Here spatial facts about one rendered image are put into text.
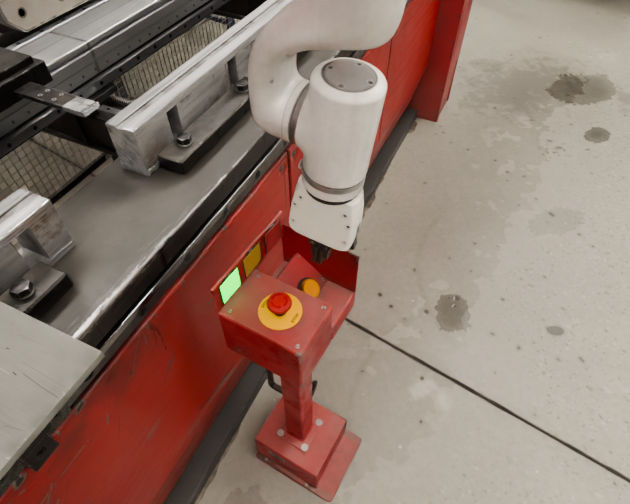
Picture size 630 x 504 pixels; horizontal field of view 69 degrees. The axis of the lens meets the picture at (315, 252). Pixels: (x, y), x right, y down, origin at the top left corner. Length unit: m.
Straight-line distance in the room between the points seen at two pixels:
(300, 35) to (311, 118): 0.10
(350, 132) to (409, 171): 1.74
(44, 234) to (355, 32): 0.52
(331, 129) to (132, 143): 0.42
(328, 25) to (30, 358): 0.42
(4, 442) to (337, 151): 0.42
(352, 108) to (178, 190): 0.42
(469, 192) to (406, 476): 1.27
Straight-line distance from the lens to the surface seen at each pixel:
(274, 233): 0.82
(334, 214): 0.63
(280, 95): 0.56
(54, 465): 0.81
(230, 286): 0.76
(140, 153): 0.85
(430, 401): 1.57
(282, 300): 0.73
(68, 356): 0.52
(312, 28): 0.45
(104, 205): 0.85
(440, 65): 2.46
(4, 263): 0.74
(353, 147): 0.54
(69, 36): 1.14
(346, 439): 1.48
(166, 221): 0.79
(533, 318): 1.84
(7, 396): 0.53
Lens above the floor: 1.41
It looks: 50 degrees down
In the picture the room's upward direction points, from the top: straight up
